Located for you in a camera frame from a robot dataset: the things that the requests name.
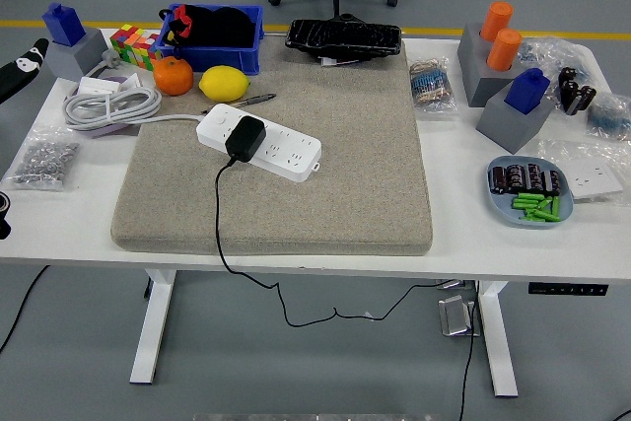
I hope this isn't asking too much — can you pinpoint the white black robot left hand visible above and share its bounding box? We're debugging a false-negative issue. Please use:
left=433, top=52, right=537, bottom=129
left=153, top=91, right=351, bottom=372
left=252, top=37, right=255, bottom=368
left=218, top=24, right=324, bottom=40
left=0, top=37, right=50, bottom=106

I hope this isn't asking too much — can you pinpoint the black plug adapter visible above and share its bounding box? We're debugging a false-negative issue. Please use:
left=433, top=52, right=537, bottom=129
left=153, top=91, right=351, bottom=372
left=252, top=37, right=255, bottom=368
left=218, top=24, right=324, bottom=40
left=225, top=114, right=267, bottom=164

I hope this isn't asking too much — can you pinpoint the thin black plug cord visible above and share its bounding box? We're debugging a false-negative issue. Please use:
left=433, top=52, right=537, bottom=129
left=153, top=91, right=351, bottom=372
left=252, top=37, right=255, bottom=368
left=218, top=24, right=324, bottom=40
left=214, top=159, right=457, bottom=328

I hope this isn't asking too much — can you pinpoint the white power strip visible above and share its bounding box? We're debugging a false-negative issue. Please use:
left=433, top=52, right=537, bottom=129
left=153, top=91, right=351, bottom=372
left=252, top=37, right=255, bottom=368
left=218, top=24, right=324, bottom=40
left=195, top=104, right=322, bottom=183

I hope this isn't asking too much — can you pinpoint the bag of tan blue resistors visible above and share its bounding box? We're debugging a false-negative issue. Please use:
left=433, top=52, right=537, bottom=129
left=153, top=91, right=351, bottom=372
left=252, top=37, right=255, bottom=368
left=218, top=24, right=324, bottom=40
left=408, top=56, right=455, bottom=106

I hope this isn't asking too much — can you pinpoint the grey square holder block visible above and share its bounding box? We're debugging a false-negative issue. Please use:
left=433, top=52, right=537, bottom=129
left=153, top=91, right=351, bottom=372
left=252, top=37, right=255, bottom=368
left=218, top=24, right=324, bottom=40
left=41, top=26, right=110, bottom=82
left=475, top=81, right=557, bottom=155

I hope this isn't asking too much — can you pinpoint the blue bottle-shaped block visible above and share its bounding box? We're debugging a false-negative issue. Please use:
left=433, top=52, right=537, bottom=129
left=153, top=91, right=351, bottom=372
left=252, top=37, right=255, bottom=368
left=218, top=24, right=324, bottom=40
left=503, top=67, right=551, bottom=115
left=42, top=2, right=88, bottom=46

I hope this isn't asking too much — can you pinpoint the small white box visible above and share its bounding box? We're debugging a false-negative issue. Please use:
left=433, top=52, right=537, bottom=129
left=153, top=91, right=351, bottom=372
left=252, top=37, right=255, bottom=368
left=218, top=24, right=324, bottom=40
left=78, top=76, right=124, bottom=96

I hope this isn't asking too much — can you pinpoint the bag of metal nuts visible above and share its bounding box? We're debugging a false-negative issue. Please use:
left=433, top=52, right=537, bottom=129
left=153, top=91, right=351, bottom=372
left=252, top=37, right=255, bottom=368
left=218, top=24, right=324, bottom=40
left=1, top=125, right=81, bottom=192

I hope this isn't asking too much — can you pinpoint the purple pad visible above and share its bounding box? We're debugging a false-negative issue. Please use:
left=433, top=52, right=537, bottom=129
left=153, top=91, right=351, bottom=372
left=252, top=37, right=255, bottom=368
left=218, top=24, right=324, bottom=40
left=73, top=75, right=142, bottom=139

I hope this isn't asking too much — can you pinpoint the colourful puzzle cube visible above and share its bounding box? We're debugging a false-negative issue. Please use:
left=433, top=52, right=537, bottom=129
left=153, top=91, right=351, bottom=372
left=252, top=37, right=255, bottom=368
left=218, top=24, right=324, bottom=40
left=108, top=24, right=148, bottom=65
left=130, top=32, right=164, bottom=71

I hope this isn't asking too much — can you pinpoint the orange fruit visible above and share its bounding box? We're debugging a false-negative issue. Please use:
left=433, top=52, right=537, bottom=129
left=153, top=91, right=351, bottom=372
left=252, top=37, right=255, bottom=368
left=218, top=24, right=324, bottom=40
left=152, top=55, right=194, bottom=97

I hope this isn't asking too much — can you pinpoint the blue plastic bin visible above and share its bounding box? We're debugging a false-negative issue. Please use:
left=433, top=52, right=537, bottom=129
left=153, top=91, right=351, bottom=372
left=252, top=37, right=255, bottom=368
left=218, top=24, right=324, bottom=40
left=156, top=3, right=265, bottom=76

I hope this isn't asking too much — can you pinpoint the yellow lemon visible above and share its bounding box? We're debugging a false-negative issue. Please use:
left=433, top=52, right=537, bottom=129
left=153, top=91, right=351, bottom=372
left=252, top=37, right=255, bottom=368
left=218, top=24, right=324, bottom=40
left=198, top=64, right=251, bottom=103

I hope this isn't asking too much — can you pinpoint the black cloth bag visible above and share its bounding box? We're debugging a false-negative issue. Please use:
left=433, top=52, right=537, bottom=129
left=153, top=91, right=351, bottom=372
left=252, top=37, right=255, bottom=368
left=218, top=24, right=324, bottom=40
left=158, top=4, right=257, bottom=50

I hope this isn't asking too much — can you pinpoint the dark pen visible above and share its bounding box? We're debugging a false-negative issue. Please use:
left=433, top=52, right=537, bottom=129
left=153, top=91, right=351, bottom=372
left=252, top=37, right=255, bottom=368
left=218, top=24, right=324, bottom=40
left=199, top=93, right=277, bottom=115

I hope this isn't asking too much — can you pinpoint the white table leg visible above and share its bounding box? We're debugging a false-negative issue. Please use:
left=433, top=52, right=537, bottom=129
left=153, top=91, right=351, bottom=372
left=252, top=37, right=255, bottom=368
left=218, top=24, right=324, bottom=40
left=129, top=267, right=177, bottom=386
left=476, top=280, right=520, bottom=398

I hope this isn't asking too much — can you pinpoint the white paper label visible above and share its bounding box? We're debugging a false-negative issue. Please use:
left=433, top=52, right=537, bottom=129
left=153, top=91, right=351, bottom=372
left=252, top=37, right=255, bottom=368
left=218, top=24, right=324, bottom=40
left=315, top=54, right=369, bottom=68

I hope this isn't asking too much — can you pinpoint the grey-brown mat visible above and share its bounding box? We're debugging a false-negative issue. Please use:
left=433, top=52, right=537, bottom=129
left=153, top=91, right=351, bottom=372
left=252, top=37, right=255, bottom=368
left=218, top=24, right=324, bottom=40
left=110, top=40, right=434, bottom=257

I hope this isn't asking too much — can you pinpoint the clear bag of blue components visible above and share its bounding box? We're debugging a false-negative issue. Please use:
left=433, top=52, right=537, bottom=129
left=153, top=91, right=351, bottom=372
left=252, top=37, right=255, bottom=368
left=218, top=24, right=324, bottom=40
left=409, top=58, right=458, bottom=115

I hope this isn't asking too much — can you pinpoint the grey block with two holes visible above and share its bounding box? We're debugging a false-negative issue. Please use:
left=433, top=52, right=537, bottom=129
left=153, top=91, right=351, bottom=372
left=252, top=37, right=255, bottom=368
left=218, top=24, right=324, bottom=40
left=456, top=21, right=520, bottom=108

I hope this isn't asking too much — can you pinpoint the orange cylinder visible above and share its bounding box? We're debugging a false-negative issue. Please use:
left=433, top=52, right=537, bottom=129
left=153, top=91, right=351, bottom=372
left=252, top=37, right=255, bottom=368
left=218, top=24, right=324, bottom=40
left=486, top=28, right=524, bottom=71
left=479, top=0, right=515, bottom=42

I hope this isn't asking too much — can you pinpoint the black capacitor on plate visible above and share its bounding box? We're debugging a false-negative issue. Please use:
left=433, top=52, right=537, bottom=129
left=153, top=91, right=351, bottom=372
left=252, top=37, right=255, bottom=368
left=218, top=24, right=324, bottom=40
left=541, top=169, right=563, bottom=197
left=506, top=164, right=527, bottom=194
left=488, top=165, right=509, bottom=195
left=524, top=163, right=546, bottom=193

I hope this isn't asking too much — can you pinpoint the silver metal pedal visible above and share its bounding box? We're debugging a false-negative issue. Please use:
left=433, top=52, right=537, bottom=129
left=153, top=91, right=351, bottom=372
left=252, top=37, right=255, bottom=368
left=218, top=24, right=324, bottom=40
left=437, top=295, right=482, bottom=338

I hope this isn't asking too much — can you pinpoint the blue-grey plate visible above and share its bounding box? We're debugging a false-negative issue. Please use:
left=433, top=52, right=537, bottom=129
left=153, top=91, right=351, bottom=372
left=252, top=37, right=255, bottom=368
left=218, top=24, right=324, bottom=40
left=486, top=155, right=576, bottom=229

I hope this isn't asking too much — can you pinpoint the crumpled clear plastic bag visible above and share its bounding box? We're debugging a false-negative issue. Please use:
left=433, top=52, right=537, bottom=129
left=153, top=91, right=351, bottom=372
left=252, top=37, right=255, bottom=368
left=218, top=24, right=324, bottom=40
left=516, top=35, right=596, bottom=97

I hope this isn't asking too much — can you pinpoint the clear plastic socket bag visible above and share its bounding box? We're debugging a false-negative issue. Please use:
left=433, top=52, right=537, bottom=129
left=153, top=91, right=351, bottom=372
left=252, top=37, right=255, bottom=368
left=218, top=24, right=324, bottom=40
left=535, top=137, right=631, bottom=208

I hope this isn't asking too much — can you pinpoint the black table control panel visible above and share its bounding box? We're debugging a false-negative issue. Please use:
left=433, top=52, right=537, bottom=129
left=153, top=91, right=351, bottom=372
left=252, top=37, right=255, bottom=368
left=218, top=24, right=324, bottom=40
left=527, top=282, right=609, bottom=297

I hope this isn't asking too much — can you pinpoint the grey power strip cable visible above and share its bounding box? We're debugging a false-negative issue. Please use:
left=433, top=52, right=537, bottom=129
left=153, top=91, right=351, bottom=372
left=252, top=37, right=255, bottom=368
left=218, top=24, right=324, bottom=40
left=61, top=48, right=203, bottom=132

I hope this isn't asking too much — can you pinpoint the white wall socket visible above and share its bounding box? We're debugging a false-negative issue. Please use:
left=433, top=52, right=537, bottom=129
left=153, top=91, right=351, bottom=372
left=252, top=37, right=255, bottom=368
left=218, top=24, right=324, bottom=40
left=566, top=160, right=625, bottom=203

